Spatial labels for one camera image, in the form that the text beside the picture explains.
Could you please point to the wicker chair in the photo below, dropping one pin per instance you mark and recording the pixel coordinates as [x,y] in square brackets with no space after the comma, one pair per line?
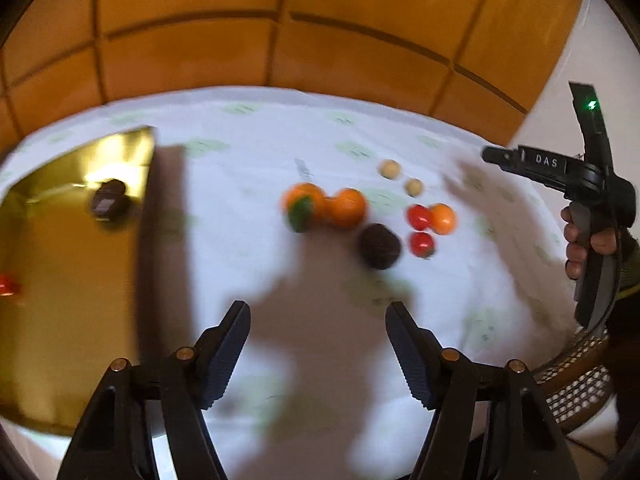
[575,385]

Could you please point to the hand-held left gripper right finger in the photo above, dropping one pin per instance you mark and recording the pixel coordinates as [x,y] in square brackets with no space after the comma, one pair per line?
[412,360]

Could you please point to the large orange without leaf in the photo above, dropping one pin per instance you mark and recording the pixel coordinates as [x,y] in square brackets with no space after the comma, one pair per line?
[346,207]

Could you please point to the dark brown round fruit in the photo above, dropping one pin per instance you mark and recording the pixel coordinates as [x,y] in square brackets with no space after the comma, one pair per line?
[379,246]
[107,200]

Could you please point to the gold metal tin tray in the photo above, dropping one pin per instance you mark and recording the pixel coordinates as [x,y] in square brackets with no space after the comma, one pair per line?
[65,280]

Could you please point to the red cherry tomato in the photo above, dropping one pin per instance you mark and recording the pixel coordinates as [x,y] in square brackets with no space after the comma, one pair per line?
[422,243]
[419,216]
[7,284]

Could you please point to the white green-patterned tablecloth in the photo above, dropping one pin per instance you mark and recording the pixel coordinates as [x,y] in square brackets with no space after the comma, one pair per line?
[310,280]

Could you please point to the beige longan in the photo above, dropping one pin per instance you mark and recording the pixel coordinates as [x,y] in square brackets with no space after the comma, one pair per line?
[413,187]
[389,168]

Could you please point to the person's right hand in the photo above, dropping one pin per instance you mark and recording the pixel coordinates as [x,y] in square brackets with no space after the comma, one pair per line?
[575,245]

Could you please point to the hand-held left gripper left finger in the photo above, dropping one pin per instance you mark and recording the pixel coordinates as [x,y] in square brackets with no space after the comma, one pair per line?
[225,360]

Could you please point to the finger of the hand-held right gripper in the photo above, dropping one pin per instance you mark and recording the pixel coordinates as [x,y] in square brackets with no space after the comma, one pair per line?
[530,165]

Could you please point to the large orange with green leaf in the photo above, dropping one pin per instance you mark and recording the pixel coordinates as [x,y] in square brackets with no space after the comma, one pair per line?
[301,205]

